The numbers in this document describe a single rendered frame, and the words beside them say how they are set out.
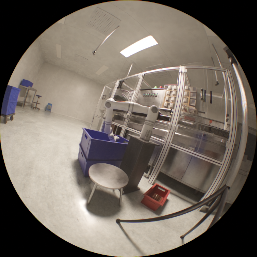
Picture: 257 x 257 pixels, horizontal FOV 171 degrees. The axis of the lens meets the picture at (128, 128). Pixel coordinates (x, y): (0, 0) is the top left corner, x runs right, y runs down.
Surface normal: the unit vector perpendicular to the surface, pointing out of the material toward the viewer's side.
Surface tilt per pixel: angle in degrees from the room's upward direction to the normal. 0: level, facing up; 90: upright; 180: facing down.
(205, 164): 90
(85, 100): 90
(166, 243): 0
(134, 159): 90
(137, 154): 90
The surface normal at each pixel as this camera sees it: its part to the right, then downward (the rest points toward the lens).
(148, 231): 0.32, -0.95
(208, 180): -0.70, -0.22
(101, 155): 0.63, 0.24
